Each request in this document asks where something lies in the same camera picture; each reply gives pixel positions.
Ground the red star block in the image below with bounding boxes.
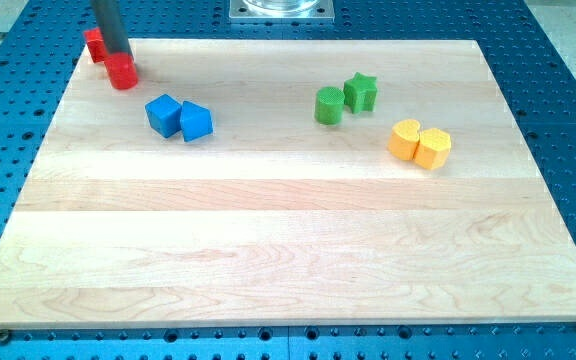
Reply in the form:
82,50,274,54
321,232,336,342
83,27,107,63

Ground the green star block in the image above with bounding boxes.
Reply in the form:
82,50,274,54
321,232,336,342
343,72,378,114

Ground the blue cube block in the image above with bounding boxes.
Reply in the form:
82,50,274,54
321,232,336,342
145,94,182,138

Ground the light wooden board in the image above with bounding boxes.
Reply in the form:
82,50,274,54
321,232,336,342
0,39,576,329

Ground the green cylinder block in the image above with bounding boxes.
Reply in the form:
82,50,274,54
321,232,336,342
314,87,345,125

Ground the blue triangular prism block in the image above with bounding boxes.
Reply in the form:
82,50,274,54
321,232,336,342
180,101,213,142

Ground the yellow heart block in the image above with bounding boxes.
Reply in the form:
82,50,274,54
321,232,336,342
387,119,421,161

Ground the yellow hexagon block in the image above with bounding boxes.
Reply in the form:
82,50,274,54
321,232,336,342
413,128,452,170

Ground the red cylindrical pusher tip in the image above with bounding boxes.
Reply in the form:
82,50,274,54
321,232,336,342
104,52,138,90

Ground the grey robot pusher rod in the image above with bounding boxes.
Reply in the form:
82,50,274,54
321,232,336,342
90,0,133,56

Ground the blue perforated metal plate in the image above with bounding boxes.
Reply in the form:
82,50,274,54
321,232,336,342
0,1,576,359

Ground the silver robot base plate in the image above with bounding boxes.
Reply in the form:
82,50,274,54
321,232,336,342
228,0,335,23

